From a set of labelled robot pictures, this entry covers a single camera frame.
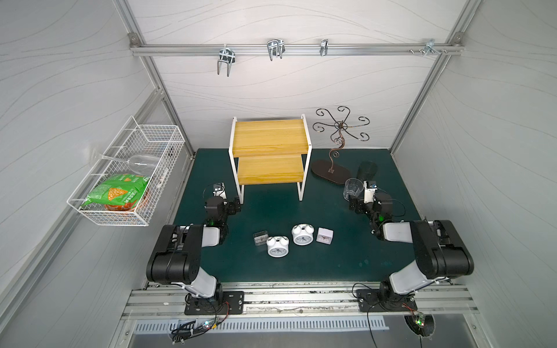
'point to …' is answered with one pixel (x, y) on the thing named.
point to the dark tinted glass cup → (367, 170)
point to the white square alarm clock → (324, 235)
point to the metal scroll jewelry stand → (338, 175)
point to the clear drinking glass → (353, 189)
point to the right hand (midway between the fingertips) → (362, 193)
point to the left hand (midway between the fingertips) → (226, 196)
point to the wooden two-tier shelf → (266, 152)
